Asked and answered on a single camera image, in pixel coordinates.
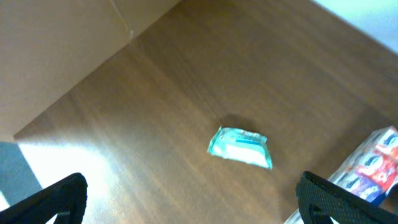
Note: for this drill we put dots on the colourful Kleenex tissue pack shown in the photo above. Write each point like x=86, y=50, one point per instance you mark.
x=370, y=172

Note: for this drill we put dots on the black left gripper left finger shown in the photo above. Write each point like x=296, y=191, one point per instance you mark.
x=65, y=200

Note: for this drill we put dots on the teal wet wipes packet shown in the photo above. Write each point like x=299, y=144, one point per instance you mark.
x=240, y=145

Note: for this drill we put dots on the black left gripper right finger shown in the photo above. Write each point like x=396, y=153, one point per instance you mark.
x=320, y=201

